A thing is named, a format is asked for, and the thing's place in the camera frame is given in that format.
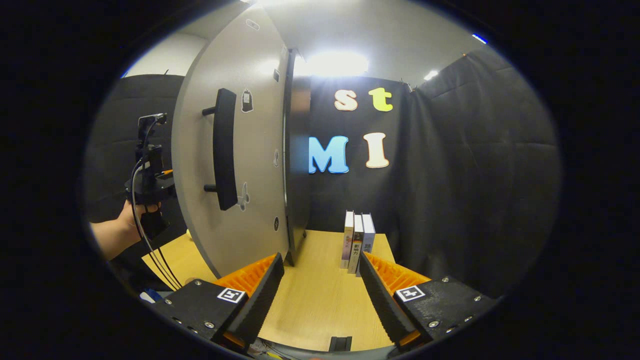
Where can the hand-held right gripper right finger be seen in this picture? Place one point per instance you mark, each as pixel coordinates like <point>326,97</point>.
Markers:
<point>380,300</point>

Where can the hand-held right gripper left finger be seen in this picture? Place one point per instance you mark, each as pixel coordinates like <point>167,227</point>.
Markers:
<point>262,300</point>

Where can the pale spine book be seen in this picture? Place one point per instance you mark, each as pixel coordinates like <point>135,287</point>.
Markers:
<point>368,235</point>

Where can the grey cabinet door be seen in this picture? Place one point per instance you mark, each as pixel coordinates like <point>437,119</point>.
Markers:
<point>255,150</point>

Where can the ceiling light panel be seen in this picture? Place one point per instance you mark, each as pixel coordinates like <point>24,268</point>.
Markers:
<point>480,38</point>
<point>335,64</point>
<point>431,75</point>

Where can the black backdrop cloth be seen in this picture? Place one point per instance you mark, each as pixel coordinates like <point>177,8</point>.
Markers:
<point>475,175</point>

